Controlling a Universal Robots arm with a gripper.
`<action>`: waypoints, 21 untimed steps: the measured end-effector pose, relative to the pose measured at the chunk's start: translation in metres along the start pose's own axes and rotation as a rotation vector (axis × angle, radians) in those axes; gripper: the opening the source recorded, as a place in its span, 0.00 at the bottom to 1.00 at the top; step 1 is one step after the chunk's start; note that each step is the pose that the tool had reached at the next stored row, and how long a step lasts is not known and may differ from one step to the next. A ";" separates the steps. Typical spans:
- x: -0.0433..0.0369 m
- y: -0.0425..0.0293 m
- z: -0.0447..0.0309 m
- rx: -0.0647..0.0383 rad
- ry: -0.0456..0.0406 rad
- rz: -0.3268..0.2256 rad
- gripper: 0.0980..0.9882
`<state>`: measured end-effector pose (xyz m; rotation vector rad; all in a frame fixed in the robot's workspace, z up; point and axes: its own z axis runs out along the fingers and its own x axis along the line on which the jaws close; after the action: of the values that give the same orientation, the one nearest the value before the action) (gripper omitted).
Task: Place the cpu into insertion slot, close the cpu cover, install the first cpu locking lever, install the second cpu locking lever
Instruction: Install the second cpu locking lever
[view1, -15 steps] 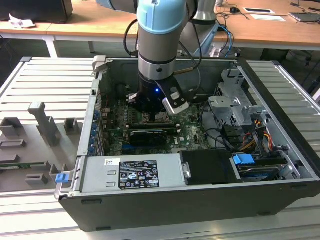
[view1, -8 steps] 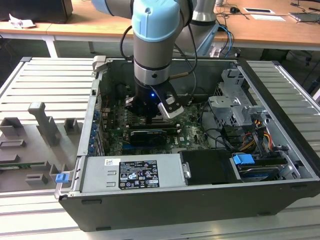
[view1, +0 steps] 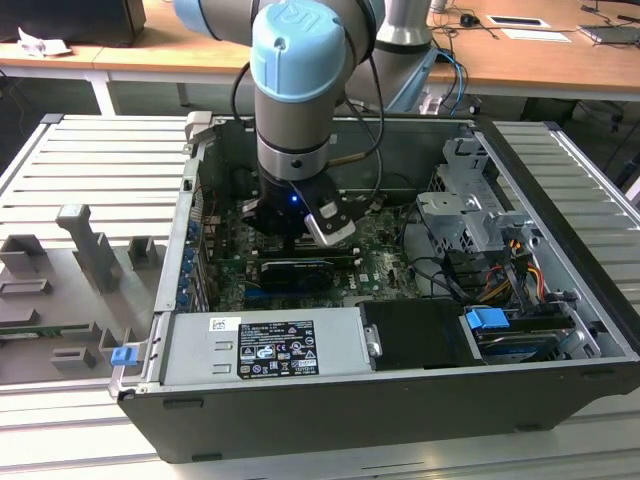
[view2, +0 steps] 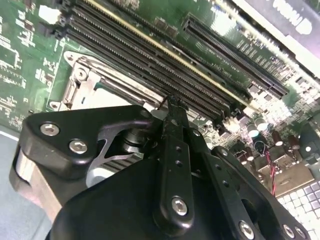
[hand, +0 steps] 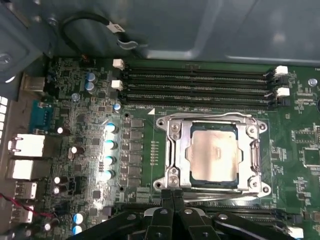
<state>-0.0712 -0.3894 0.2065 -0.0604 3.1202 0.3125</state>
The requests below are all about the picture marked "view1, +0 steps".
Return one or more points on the green RAM stick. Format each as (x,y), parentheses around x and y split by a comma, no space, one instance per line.
(50,330)

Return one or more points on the grey power supply unit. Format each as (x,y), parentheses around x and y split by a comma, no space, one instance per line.
(200,350)

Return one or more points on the grey laptop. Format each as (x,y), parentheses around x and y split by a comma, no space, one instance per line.
(612,34)

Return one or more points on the black computer box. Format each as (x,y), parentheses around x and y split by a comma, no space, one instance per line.
(75,20)

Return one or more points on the wooden desk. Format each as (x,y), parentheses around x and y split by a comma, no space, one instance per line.
(160,52)

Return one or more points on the white paper sheet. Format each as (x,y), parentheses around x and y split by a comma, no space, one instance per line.
(535,35)

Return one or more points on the black computer mouse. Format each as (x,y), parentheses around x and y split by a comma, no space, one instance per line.
(468,20)

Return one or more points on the black plastic air shroud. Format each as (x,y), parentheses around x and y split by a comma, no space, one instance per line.
(415,335)

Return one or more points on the grey parts rack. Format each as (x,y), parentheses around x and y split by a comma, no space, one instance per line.
(75,300)

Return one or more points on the black RAM slot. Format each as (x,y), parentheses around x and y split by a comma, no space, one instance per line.
(345,252)

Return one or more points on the hard disk in blue carrier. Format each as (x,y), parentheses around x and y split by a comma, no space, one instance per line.
(485,319)

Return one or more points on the silver metal disk bay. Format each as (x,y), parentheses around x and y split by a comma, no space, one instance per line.
(450,215)

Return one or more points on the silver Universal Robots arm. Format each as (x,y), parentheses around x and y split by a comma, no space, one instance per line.
(295,125)

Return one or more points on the crumpled white paper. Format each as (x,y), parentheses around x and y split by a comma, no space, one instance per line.
(40,46)

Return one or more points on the blue case latch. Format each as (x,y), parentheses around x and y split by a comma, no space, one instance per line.
(124,356)

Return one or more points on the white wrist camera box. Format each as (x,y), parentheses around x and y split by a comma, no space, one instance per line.
(332,225)

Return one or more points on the green motherboard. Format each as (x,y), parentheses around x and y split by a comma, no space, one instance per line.
(380,270)

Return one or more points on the black graphics card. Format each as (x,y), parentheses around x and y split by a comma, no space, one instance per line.
(295,275)

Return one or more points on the black open PC case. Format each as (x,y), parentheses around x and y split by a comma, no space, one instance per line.
(350,420)

